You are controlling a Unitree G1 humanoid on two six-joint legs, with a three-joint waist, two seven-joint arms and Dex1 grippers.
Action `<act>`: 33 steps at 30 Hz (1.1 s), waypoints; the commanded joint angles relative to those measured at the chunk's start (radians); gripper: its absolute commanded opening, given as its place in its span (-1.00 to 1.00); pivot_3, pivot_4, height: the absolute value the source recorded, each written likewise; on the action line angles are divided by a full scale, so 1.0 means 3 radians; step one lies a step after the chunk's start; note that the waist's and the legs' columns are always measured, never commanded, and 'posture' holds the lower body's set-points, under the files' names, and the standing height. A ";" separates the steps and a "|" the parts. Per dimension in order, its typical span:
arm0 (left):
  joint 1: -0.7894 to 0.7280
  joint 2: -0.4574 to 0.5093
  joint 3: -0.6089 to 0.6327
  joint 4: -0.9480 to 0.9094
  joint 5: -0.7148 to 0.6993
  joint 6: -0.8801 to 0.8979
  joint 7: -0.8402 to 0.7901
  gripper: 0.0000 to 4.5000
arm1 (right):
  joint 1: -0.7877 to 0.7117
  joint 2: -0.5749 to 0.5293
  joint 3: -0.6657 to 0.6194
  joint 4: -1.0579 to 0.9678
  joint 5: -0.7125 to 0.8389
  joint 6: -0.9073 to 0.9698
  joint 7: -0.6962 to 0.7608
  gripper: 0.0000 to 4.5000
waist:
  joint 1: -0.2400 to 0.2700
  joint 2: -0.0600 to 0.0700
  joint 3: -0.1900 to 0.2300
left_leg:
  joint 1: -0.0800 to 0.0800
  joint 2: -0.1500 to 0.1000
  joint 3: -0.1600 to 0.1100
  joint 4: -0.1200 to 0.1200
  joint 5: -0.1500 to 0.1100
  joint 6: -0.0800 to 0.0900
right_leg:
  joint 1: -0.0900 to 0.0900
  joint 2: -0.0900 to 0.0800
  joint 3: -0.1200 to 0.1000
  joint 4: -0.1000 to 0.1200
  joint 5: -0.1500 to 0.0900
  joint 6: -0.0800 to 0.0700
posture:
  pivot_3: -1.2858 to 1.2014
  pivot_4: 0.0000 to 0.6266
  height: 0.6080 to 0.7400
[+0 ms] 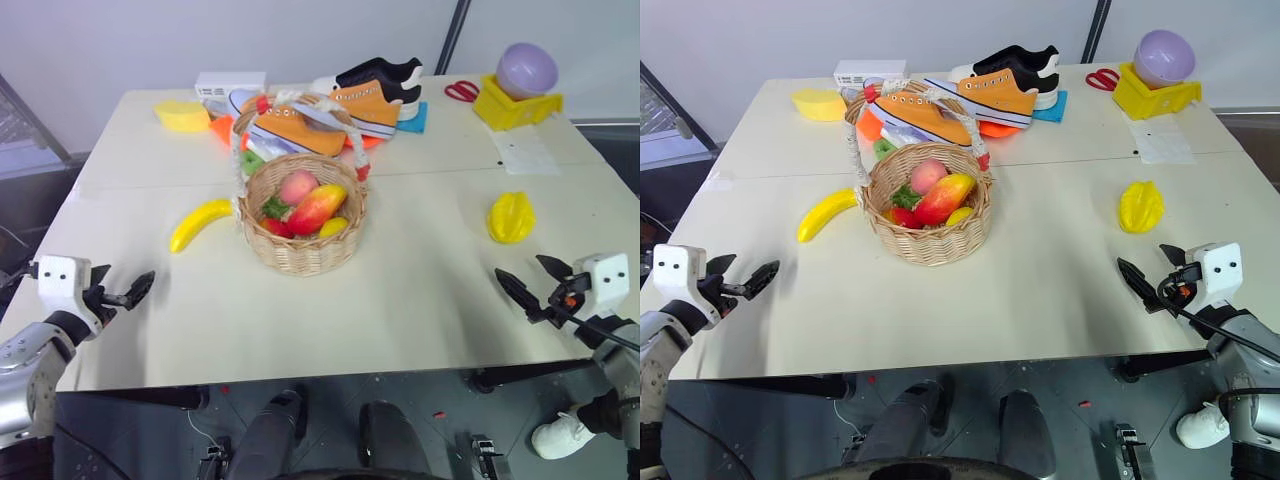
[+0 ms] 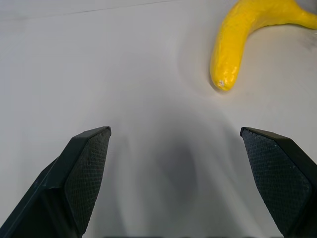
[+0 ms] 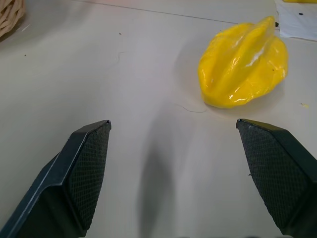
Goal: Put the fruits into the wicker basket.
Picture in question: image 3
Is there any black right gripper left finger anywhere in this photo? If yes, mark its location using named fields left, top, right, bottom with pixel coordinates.
left=0, top=119, right=112, bottom=238

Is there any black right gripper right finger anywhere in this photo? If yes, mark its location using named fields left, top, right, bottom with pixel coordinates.
left=235, top=118, right=317, bottom=236

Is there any white paper sheet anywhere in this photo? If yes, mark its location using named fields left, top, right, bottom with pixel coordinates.
left=274, top=0, right=317, bottom=41

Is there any yellow plastic star fruit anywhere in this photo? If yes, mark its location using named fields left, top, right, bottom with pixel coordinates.
left=197, top=15, right=290, bottom=108

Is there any wicker basket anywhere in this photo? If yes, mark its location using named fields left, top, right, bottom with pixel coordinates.
left=0, top=0, right=26, bottom=40

